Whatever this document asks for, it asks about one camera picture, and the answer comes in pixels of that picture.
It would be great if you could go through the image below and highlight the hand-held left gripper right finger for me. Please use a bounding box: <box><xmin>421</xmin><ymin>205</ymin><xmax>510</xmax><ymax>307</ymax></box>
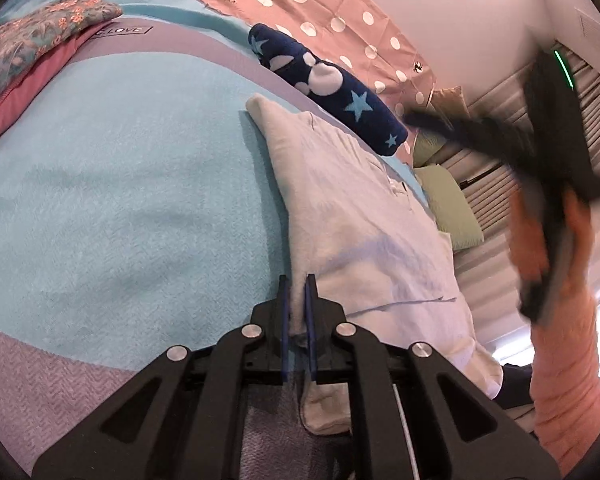
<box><xmin>305</xmin><ymin>273</ymin><xmax>562</xmax><ymax>480</ymax></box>

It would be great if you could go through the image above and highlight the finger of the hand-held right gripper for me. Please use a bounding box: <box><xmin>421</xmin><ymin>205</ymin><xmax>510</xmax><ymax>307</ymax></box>
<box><xmin>404</xmin><ymin>112</ymin><xmax>537</xmax><ymax>170</ymax></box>

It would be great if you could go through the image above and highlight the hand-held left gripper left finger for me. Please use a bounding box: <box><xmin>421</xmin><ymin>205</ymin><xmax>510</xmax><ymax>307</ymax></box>
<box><xmin>32</xmin><ymin>275</ymin><xmax>291</xmax><ymax>480</ymax></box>

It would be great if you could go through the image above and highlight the white small garment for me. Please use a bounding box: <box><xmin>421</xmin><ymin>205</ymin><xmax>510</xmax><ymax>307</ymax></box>
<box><xmin>245</xmin><ymin>93</ymin><xmax>504</xmax><ymax>436</ymax></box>

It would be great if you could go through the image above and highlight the person's right forearm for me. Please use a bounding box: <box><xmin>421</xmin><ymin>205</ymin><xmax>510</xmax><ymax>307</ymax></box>
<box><xmin>529</xmin><ymin>195</ymin><xmax>600</xmax><ymax>473</ymax></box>

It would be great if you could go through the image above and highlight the person's right hand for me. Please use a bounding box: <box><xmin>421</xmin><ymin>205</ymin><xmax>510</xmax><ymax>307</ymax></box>
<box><xmin>509</xmin><ymin>191</ymin><xmax>592</xmax><ymax>283</ymax></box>

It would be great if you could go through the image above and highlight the beige pillow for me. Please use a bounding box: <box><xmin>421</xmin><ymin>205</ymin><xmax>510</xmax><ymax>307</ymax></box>
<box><xmin>429</xmin><ymin>85</ymin><xmax>472</xmax><ymax>122</ymax></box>

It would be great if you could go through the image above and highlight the small green pillow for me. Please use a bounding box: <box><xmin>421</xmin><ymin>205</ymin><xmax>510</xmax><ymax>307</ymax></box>
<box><xmin>411</xmin><ymin>127</ymin><xmax>447</xmax><ymax>167</ymax></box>

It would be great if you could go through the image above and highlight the large green pillow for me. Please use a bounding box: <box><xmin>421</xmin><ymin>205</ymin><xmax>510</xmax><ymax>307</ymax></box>
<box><xmin>413</xmin><ymin>164</ymin><xmax>484</xmax><ymax>252</ymax></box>

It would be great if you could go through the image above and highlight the navy star-print fleece cloth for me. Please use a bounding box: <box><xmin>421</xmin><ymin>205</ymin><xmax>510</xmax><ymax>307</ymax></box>
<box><xmin>248</xmin><ymin>23</ymin><xmax>409</xmax><ymax>157</ymax></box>

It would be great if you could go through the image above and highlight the turquoise and purple blanket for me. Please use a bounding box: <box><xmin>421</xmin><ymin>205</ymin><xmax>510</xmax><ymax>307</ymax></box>
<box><xmin>0</xmin><ymin>0</ymin><xmax>481</xmax><ymax>477</ymax></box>

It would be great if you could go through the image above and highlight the black and red bag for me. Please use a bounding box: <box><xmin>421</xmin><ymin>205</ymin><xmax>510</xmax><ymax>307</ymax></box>
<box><xmin>494</xmin><ymin>364</ymin><xmax>535</xmax><ymax>409</ymax></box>

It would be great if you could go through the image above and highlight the pink polka-dot sheet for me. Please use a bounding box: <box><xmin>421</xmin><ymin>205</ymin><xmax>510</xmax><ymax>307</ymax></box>
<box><xmin>134</xmin><ymin>0</ymin><xmax>439</xmax><ymax>164</ymax></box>

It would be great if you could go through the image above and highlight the floral patterned cloth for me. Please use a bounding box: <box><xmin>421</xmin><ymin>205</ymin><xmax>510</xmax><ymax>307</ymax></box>
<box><xmin>0</xmin><ymin>0</ymin><xmax>124</xmax><ymax>109</ymax></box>

